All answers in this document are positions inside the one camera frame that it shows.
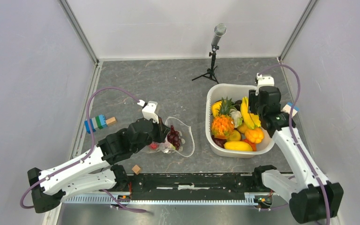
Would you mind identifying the red chili pepper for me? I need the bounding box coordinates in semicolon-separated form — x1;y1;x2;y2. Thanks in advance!
149;142;159;150

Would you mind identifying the purple grape bunch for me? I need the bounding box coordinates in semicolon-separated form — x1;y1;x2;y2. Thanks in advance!
167;125;181;150

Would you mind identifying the yellow banana bunch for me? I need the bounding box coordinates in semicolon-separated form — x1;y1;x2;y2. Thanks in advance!
240;97;261;129

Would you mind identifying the clear polka dot zip bag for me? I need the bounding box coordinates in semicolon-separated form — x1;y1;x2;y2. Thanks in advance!
142;117;195;158

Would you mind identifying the white cauliflower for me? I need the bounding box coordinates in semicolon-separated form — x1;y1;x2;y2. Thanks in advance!
229;109;243;128

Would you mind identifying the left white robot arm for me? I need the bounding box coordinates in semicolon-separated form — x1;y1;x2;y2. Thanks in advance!
27;119;171;213

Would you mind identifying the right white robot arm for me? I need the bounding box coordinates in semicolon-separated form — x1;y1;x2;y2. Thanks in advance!
248;86;344;224

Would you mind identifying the white blue toy block stack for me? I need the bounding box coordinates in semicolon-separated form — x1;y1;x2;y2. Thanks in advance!
282;102;299;117

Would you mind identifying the orange bell pepper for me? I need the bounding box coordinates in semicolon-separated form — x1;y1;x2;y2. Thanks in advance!
244;127;264;144

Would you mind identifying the small wooden cube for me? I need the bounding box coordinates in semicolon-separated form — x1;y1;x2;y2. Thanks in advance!
132;165;142;175

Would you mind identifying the orange carrot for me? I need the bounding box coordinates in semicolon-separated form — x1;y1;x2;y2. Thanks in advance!
242;139;257;151

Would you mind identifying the toy pineapple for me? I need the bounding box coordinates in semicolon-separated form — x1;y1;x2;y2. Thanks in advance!
211;97;235;139

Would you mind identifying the yellow bell pepper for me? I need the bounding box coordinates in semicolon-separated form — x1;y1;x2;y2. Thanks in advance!
211;101;222;118

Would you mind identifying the white plastic basket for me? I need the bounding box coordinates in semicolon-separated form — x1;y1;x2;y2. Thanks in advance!
205;83;274;158

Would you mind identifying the yellow mango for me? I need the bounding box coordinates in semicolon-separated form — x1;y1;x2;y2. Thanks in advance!
224;141;253;151

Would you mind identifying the blue green toy block stack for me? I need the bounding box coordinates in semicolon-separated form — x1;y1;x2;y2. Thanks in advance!
84;114;117;134

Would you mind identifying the dark red apple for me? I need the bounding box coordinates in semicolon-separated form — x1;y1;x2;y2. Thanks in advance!
212;136;227;149

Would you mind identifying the silver microphone on tripod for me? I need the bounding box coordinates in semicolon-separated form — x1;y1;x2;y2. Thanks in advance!
191;23;226;84

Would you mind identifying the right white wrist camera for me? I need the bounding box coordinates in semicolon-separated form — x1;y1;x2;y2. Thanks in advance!
255;73;275;96

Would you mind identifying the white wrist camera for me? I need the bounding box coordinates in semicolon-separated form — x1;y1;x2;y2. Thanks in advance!
255;73;275;96
137;99;159;124

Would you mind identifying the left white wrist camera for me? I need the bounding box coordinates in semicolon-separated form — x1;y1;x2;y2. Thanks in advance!
137;99;159;124

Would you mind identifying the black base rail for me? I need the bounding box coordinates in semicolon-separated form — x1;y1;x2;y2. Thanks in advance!
99;165;283;209

